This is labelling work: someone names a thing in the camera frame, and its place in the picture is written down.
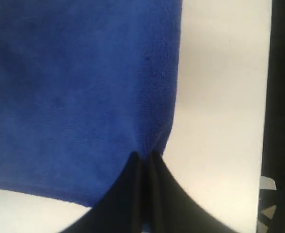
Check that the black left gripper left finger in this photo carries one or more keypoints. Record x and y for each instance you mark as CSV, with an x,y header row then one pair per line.
x,y
120,210

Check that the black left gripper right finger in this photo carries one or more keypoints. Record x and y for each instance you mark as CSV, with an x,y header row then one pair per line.
x,y
172,209

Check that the blue towel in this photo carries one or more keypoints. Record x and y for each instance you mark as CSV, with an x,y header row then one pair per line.
x,y
83,83

